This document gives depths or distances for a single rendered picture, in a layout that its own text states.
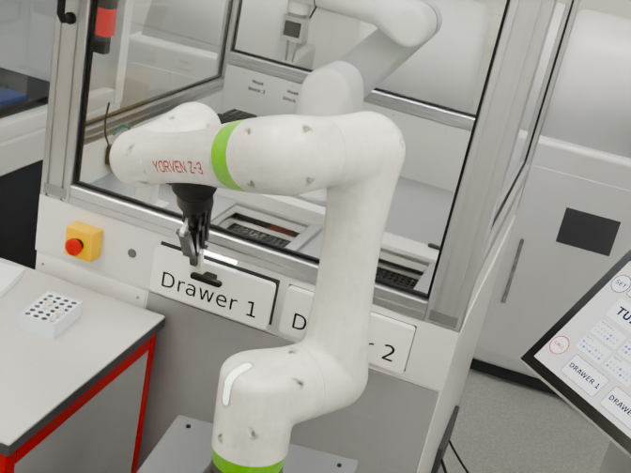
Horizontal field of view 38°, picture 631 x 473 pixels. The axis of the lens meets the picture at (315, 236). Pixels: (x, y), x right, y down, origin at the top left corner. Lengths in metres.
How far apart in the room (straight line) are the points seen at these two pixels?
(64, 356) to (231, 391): 0.58
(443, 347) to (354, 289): 0.49
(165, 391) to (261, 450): 0.78
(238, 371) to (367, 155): 0.40
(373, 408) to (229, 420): 0.63
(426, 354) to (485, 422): 1.57
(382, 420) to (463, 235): 0.48
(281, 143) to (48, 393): 0.77
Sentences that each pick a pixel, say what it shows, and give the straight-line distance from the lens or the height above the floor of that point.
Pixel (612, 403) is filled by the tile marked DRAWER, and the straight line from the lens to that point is 1.78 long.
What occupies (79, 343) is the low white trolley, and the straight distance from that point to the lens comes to 2.03.
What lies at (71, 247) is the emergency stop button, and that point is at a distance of 2.17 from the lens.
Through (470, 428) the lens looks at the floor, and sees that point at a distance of 3.49.
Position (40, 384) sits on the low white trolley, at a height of 0.76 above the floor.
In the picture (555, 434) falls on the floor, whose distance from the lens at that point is 3.63.
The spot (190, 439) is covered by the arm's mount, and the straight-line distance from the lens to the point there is 1.76.
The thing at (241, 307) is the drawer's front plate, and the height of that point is 0.85.
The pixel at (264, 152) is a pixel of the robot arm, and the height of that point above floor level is 1.39.
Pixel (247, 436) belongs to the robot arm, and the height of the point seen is 0.93.
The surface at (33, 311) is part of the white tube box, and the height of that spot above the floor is 0.79.
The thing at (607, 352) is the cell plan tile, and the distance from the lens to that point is 1.84.
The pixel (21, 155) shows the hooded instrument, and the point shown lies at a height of 0.85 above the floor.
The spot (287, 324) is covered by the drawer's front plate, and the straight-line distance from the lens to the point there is 2.05.
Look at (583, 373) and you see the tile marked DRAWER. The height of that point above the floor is 1.00.
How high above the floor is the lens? 1.80
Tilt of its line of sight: 22 degrees down
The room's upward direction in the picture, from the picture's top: 12 degrees clockwise
